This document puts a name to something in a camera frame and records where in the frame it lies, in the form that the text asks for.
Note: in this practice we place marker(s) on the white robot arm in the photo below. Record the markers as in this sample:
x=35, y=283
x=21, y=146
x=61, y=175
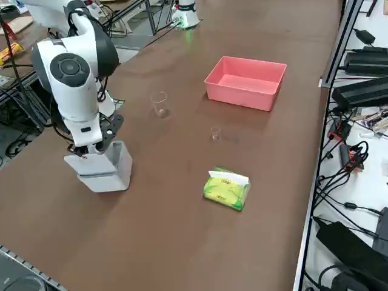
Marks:
x=188, y=12
x=75, y=97

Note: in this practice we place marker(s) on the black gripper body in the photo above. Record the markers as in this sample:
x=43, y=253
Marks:
x=110, y=127

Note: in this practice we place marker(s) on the large glass beaker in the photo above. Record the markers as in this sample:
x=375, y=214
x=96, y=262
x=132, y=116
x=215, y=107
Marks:
x=159, y=104

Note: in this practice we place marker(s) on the yellow red snack packet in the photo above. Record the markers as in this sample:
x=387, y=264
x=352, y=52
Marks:
x=10, y=53

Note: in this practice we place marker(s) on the small glass beaker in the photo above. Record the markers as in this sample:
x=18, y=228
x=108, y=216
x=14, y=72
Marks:
x=216, y=134

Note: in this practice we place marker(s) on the brown cardboard sheet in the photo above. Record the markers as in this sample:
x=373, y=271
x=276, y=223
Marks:
x=18, y=24

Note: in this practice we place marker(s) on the aluminium frame post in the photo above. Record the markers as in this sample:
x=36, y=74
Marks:
x=342, y=45

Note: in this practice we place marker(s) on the large black power brick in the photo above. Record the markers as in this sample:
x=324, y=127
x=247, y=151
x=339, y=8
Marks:
x=366, y=63

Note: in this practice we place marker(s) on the wooden clips pile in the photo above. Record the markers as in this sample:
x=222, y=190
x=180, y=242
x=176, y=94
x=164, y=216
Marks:
x=373, y=119

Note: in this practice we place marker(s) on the small black power adapter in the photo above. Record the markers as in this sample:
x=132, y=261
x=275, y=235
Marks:
x=365, y=36

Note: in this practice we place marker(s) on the pink plastic container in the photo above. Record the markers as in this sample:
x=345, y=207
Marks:
x=242, y=97

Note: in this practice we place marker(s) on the dark power adapter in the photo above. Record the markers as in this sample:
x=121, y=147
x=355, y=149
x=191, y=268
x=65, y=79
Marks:
x=360, y=92

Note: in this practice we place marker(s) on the black and orange device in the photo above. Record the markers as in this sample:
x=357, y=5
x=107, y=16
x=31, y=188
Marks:
x=348, y=157
x=341, y=130

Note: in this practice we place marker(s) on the white lidded trash bin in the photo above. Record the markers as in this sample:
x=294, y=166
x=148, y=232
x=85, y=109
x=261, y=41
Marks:
x=103, y=175

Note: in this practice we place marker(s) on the green tissue pack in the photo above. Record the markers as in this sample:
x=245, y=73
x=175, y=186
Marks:
x=225, y=191

